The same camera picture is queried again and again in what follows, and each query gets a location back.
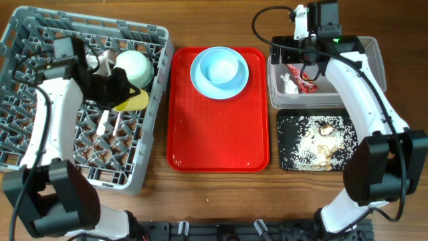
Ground yellow plastic cup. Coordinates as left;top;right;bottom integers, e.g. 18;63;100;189
113;89;149;112

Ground white plastic spoon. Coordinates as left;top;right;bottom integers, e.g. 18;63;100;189
96;110;110;136

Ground white napkin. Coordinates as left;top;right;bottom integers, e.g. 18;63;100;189
280;73;299;94

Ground green bowl with food scraps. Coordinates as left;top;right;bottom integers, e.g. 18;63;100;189
114;50;154;89

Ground red candy wrapper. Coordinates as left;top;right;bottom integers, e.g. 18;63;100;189
287;64;318;94

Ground white plastic fork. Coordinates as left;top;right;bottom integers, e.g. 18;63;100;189
112;112;122;137

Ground light green bowl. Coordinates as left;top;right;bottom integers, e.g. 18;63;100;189
199;47;239;85

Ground light blue plate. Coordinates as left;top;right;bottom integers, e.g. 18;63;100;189
190;48;249;100

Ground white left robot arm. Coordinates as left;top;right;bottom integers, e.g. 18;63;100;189
2;36;149;240

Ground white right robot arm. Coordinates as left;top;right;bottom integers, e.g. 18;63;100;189
281;35;427;240

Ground grey dishwasher rack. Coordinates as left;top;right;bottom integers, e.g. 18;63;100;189
1;6;174;195

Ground black tray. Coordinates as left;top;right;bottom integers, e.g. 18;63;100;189
276;108;360;172

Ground spilled rice and food scraps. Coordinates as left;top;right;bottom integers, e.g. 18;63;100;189
280;114;358;171

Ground red plastic tray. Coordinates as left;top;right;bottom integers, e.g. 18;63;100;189
167;47;270;173

